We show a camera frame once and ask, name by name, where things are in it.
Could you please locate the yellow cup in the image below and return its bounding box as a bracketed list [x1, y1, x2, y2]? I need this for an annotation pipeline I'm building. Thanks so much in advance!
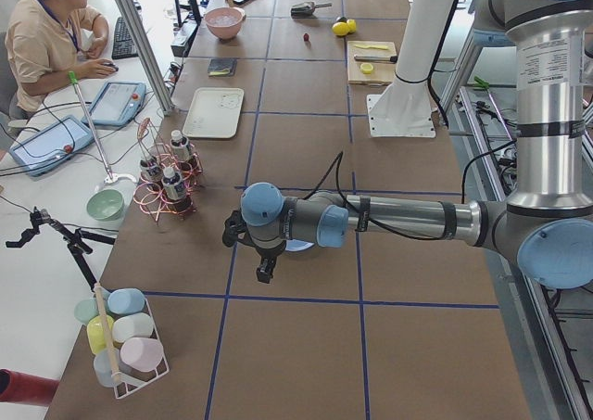
[86, 315, 107, 355]

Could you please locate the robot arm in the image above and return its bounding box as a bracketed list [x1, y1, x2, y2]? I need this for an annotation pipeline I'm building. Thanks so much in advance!
[223, 0, 592, 289]

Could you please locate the wooden cutting board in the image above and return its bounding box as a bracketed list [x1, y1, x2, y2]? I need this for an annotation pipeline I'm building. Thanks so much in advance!
[347, 41, 397, 85]

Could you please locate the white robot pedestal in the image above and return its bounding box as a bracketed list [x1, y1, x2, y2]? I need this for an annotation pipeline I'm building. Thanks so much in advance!
[367, 0, 459, 138]

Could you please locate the aluminium frame post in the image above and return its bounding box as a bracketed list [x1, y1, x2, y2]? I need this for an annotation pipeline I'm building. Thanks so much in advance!
[114, 0, 174, 116]

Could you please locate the white wire cup rack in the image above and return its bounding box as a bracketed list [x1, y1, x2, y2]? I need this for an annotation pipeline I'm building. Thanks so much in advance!
[93, 284, 170, 400]

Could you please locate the yellow plastic knife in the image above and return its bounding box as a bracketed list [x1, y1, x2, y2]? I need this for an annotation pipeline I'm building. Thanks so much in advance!
[353, 44, 390, 51]

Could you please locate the metal scoop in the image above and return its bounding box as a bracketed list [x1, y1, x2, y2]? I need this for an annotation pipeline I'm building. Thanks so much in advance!
[290, 2, 333, 18]

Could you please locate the tea bottle white cap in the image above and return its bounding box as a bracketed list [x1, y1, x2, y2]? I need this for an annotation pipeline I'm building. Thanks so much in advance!
[170, 130, 193, 163]

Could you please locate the pink bowl of ice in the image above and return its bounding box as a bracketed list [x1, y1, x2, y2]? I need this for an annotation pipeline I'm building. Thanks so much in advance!
[204, 7, 246, 40]

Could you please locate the black tripod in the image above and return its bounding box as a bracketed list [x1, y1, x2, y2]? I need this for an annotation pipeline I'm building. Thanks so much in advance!
[5, 208, 116, 296]

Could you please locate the black keyboard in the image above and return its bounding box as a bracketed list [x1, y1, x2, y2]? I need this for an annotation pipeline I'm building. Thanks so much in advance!
[111, 17, 138, 59]

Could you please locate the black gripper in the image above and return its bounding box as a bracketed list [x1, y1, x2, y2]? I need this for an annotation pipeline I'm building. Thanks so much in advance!
[256, 243, 286, 283]

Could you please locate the grey folded cloth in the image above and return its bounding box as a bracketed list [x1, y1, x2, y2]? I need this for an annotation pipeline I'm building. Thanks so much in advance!
[208, 57, 237, 77]

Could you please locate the seated person beige shirt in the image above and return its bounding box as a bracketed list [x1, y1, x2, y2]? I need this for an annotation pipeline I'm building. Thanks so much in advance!
[5, 0, 116, 120]

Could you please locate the blue plate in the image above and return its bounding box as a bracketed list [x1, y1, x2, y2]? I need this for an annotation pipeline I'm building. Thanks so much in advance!
[285, 239, 314, 252]

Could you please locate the white cup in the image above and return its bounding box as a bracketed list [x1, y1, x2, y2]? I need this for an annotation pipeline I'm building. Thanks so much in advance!
[112, 312, 154, 343]

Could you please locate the metal rod black cap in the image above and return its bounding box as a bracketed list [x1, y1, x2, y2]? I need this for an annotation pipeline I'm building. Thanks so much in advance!
[354, 55, 398, 64]

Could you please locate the blue teach pendant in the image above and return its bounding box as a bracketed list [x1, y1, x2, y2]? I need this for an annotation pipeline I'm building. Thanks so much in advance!
[9, 115, 94, 176]
[89, 81, 146, 128]

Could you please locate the pink cup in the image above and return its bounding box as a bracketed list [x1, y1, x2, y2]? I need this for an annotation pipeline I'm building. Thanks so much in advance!
[120, 337, 164, 372]

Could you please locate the cream bear tray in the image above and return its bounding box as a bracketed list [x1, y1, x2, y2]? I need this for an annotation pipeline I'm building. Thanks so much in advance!
[182, 87, 245, 139]

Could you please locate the blue cup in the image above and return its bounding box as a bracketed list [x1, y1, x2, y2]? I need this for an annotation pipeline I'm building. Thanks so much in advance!
[107, 287, 145, 315]

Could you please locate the copper wire bottle rack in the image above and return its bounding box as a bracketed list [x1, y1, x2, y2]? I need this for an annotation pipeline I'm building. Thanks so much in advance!
[132, 118, 203, 221]

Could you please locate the lemon half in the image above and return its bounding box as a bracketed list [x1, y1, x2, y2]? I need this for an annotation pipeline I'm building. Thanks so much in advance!
[360, 62, 374, 74]

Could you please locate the yellow lemon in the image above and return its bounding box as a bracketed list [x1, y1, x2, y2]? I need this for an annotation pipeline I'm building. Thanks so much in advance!
[332, 21, 350, 37]
[346, 19, 357, 33]

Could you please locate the green bowl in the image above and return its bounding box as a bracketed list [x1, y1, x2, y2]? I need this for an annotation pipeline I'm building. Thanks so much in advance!
[86, 189, 125, 222]

